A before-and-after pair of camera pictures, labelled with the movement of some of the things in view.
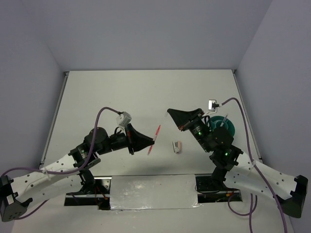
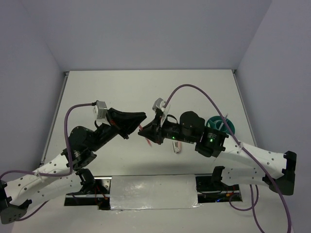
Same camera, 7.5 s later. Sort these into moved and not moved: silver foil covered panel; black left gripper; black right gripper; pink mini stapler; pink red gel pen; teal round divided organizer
Moved: pink red gel pen; black left gripper; black right gripper
Not moved: silver foil covered panel; pink mini stapler; teal round divided organizer
